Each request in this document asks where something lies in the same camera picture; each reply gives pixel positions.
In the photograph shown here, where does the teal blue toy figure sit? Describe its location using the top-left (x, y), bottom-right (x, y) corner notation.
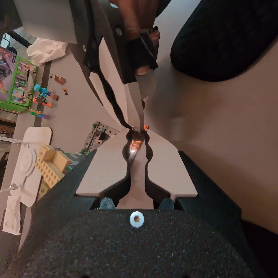
top-left (34, 84), bottom-right (59, 101)

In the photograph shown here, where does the brown toy piece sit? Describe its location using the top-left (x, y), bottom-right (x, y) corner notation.
top-left (50, 74), bottom-right (66, 85)

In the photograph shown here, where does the person's right hand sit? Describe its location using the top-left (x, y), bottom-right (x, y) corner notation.
top-left (110, 0), bottom-right (162, 76)

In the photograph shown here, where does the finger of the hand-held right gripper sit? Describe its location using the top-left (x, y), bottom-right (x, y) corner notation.
top-left (89, 69), bottom-right (132, 132)
top-left (98, 38), bottom-right (145, 132)

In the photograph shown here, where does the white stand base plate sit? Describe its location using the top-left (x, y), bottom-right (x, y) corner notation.
top-left (0, 127), bottom-right (53, 207)

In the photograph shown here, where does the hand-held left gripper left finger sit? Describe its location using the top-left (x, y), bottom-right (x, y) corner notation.
top-left (75, 128), bottom-right (131, 207)

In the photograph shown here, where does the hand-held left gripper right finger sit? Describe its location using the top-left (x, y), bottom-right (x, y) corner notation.
top-left (144, 130), bottom-right (198, 207)

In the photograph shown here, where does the green toy set box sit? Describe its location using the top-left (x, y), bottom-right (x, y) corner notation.
top-left (0, 46), bottom-right (39, 115)

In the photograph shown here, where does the tan brick build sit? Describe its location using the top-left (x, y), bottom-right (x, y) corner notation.
top-left (34, 144), bottom-right (73, 197)

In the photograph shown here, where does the white paper bag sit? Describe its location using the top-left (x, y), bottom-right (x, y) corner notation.
top-left (2, 195), bottom-right (22, 236)

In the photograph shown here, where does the orange black toy figure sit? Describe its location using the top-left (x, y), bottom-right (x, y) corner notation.
top-left (33, 97), bottom-right (53, 108)

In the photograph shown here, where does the black fuzzy cushion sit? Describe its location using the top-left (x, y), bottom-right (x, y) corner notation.
top-left (170, 0), bottom-right (278, 82)

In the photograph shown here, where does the grey flat panel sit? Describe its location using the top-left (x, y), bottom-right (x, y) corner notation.
top-left (13, 0), bottom-right (79, 44)

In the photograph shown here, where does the orange translucent brick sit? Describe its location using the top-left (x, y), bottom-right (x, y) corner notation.
top-left (129, 139), bottom-right (143, 152)

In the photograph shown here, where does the grey green brick build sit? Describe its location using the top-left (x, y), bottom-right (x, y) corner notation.
top-left (64, 121), bottom-right (122, 172)

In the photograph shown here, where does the black cable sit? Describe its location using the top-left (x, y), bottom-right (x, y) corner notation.
top-left (0, 30), bottom-right (33, 49)

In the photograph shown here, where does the white crumpled tissue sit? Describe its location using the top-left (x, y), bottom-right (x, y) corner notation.
top-left (26, 37), bottom-right (69, 66)

